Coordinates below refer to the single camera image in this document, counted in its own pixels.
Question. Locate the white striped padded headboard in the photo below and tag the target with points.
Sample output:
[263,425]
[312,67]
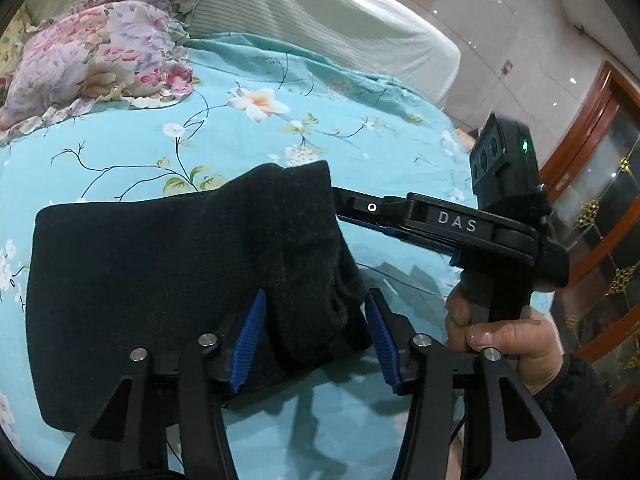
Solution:
[325,20]

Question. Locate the person's right forearm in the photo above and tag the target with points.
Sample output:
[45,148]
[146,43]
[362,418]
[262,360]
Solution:
[590,420]

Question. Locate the yellow cartoon print pillow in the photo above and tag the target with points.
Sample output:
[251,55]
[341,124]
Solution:
[11,35]

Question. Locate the person's right hand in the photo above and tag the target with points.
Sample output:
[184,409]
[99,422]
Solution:
[525,345]

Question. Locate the black pants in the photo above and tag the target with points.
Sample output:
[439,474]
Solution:
[150,270]

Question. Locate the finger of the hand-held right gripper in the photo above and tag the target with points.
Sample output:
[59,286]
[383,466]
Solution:
[400,236]
[365,205]

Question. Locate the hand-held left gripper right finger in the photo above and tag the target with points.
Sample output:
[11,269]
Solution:
[382,340]

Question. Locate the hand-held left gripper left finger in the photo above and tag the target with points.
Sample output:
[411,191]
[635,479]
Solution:
[247,345]

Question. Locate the wall socket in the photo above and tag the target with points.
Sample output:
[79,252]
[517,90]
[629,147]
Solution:
[507,66]

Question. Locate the wooden glass door cabinet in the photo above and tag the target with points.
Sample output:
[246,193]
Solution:
[600,200]

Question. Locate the turquoise floral bed sheet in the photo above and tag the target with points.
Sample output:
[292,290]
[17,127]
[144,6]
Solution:
[325,125]

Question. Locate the pink floral ruffled pillow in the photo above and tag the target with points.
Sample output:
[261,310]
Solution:
[90,55]

